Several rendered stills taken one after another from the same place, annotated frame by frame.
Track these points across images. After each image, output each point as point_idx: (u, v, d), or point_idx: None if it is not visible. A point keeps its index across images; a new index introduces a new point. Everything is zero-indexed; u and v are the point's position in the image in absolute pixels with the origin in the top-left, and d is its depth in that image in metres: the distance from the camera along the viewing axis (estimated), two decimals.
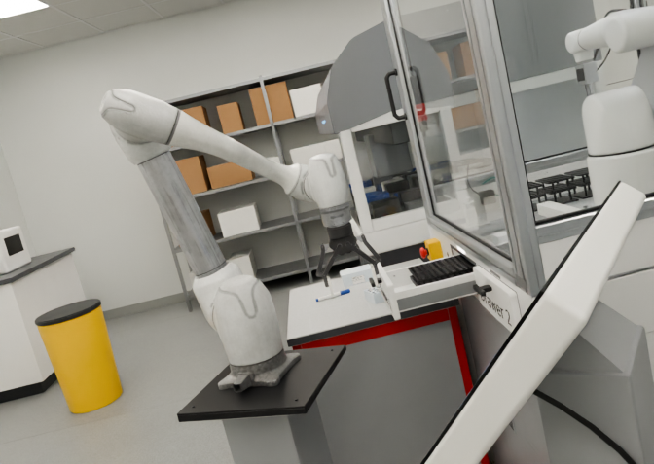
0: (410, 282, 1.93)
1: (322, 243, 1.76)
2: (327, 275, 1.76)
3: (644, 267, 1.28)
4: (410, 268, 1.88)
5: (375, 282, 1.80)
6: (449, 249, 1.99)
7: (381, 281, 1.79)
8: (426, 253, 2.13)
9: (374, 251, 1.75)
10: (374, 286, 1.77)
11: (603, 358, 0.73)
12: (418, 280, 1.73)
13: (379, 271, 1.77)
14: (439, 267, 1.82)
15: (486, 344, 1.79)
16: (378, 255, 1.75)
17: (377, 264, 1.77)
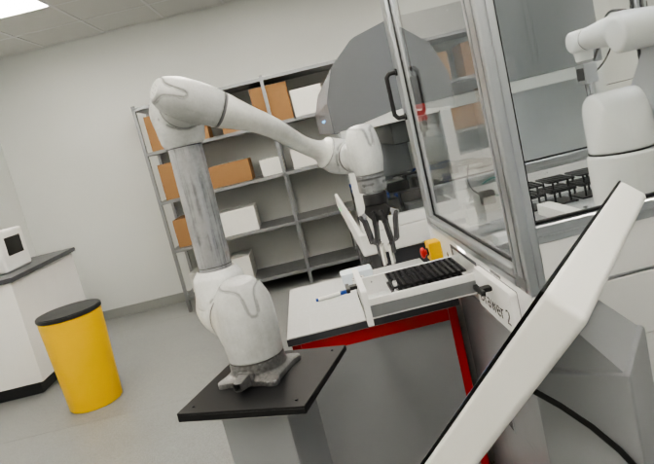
0: (387, 288, 1.93)
1: (361, 214, 1.87)
2: (381, 244, 1.86)
3: (644, 267, 1.28)
4: (386, 274, 1.88)
5: (350, 288, 1.79)
6: (449, 249, 1.99)
7: (357, 287, 1.79)
8: (426, 253, 2.13)
9: (396, 229, 1.82)
10: (348, 292, 1.77)
11: (603, 358, 0.73)
12: (393, 286, 1.73)
13: (395, 250, 1.85)
14: (415, 272, 1.82)
15: (486, 344, 1.79)
16: (396, 234, 1.82)
17: (394, 242, 1.85)
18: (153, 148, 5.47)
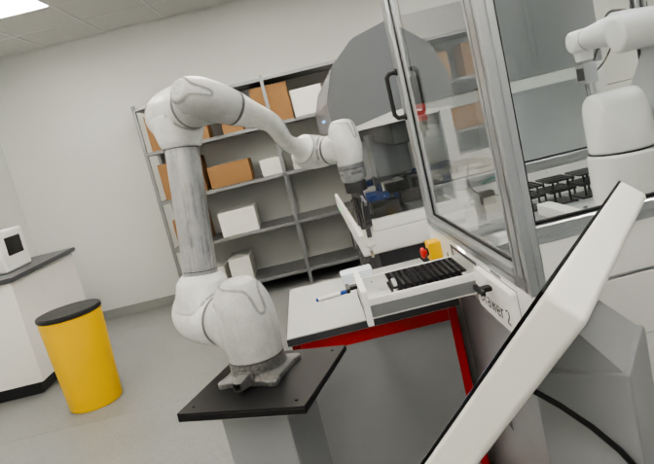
0: (387, 288, 1.93)
1: None
2: (363, 227, 2.05)
3: (644, 267, 1.28)
4: (386, 274, 1.88)
5: (350, 288, 1.79)
6: (449, 249, 1.99)
7: (357, 287, 1.79)
8: (426, 253, 2.13)
9: (364, 218, 1.99)
10: (348, 292, 1.77)
11: (603, 358, 0.73)
12: (393, 286, 1.73)
13: (370, 235, 2.02)
14: (415, 272, 1.82)
15: (486, 344, 1.79)
16: (365, 223, 1.99)
17: (368, 229, 2.02)
18: (153, 148, 5.47)
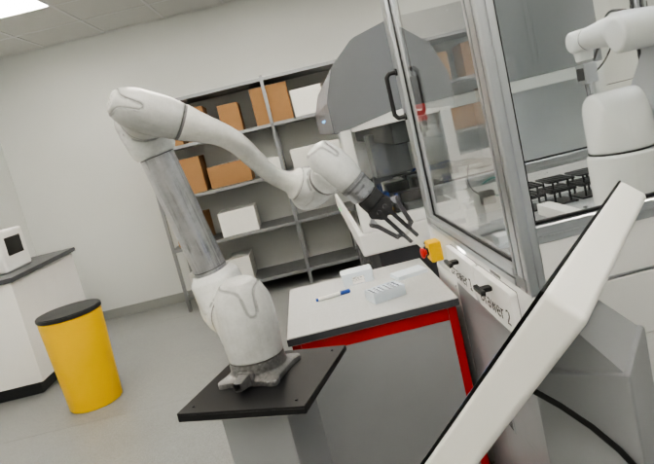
0: None
1: (369, 224, 1.79)
2: (405, 232, 1.78)
3: (644, 267, 1.28)
4: None
5: (452, 263, 1.80)
6: None
7: (458, 262, 1.80)
8: (426, 253, 2.13)
9: (406, 213, 1.77)
10: (452, 267, 1.78)
11: (603, 358, 0.73)
12: None
13: (417, 232, 1.79)
14: None
15: (486, 344, 1.79)
16: (410, 217, 1.77)
17: (411, 227, 1.78)
18: None
